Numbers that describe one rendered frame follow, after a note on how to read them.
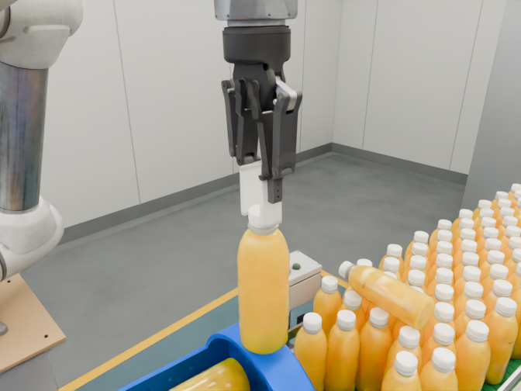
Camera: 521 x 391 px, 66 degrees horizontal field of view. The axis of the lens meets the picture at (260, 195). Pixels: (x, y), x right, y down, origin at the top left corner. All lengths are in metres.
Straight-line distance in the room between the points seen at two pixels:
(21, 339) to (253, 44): 0.92
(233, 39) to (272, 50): 0.04
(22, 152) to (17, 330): 0.44
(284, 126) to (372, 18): 4.94
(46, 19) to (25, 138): 0.27
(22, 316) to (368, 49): 4.80
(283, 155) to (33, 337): 0.85
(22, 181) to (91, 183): 2.57
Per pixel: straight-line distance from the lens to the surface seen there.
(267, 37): 0.44
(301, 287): 1.09
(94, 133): 3.54
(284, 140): 0.44
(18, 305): 1.28
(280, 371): 0.65
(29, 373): 1.21
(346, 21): 5.54
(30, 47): 0.91
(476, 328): 0.98
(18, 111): 0.98
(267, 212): 0.50
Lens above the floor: 1.70
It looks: 23 degrees down
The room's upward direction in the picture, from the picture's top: straight up
